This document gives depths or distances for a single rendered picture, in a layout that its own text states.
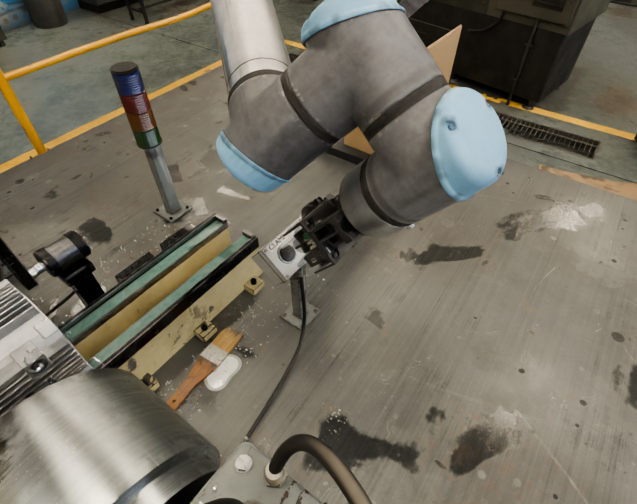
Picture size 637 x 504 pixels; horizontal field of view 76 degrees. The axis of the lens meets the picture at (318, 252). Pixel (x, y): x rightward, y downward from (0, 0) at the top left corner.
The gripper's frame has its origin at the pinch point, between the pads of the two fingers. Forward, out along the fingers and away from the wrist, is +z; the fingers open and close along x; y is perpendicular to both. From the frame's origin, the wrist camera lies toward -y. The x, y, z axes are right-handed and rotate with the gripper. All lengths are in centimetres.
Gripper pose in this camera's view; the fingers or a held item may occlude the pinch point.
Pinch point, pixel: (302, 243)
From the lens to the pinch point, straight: 66.9
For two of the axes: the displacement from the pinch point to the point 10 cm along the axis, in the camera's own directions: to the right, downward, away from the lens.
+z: -4.9, 2.7, 8.2
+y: -5.9, 5.9, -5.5
